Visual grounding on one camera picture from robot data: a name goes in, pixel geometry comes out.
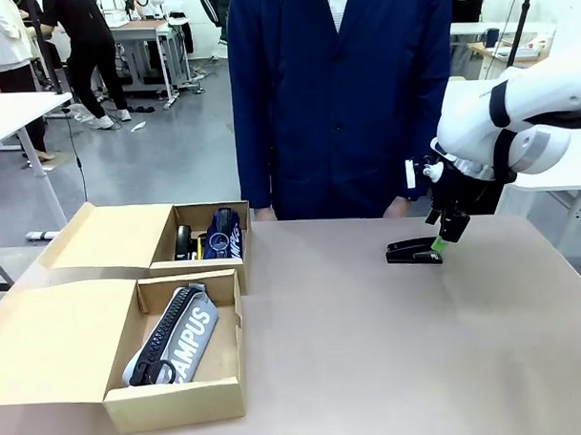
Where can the white table with frame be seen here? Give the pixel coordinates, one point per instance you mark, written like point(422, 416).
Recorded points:
point(557, 203)

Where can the bystander in black clothes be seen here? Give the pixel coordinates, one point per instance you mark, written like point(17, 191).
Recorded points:
point(86, 48)

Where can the black stand pole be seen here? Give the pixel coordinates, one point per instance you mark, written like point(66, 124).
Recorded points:
point(43, 45)

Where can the black stapler with white logo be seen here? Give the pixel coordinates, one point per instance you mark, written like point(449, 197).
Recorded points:
point(406, 257)

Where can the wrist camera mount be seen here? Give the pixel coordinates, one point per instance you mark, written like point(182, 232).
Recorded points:
point(420, 170)

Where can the yellow box cutter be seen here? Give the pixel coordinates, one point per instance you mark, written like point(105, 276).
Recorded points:
point(199, 251)

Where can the blue Campus pencil case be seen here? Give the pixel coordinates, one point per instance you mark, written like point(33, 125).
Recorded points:
point(224, 234)

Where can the person's left forearm blue sleeve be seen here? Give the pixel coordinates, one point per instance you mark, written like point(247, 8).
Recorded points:
point(426, 150)

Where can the grey Campus pencil case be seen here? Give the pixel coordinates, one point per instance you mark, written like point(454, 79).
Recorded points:
point(194, 326)

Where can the dark blue cup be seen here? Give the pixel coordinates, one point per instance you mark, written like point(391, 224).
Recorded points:
point(492, 37)

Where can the bystander in white top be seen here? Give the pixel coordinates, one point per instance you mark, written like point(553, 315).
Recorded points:
point(5, 55)

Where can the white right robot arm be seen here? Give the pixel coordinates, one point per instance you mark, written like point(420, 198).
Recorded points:
point(506, 119)

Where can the person's left hand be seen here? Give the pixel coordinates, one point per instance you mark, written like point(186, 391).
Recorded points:
point(395, 209)

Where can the person's right hand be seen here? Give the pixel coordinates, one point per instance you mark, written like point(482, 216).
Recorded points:
point(264, 214)

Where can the black garment on workbench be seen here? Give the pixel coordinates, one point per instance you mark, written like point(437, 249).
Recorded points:
point(185, 32)

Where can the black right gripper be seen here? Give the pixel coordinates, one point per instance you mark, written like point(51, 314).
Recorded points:
point(446, 193)

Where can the black stapler wide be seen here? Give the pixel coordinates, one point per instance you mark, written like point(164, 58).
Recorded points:
point(181, 242)

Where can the cardboard box holding blue case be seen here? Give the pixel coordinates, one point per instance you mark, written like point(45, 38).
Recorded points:
point(105, 233)

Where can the cardboard box holding grey case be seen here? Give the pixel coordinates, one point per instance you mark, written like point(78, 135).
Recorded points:
point(51, 340)

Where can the wooden top background table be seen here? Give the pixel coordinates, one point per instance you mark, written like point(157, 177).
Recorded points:
point(499, 48)

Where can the black tripod pole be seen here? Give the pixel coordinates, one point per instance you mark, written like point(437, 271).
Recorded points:
point(520, 23)

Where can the person's right forearm blue sleeve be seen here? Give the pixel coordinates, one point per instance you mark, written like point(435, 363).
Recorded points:
point(250, 157)

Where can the person in blue jacket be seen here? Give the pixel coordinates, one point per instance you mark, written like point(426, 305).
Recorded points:
point(339, 106)

